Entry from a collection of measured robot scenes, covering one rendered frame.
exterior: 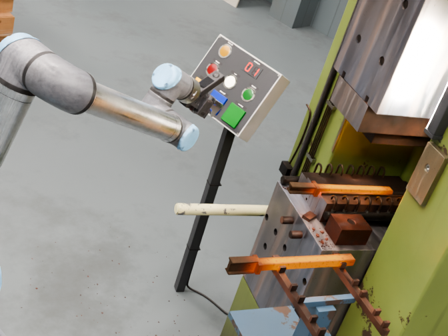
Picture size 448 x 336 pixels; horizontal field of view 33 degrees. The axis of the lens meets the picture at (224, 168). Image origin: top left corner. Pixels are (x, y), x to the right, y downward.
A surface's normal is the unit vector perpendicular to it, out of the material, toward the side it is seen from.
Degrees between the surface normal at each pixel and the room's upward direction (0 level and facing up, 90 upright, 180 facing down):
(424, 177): 90
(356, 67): 90
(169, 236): 0
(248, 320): 0
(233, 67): 60
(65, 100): 99
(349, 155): 90
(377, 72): 90
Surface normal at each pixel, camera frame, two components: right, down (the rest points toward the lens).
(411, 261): -0.91, -0.04
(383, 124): 0.32, 0.57
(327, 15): -0.68, 0.22
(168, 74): -0.41, -0.31
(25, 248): 0.26, -0.82
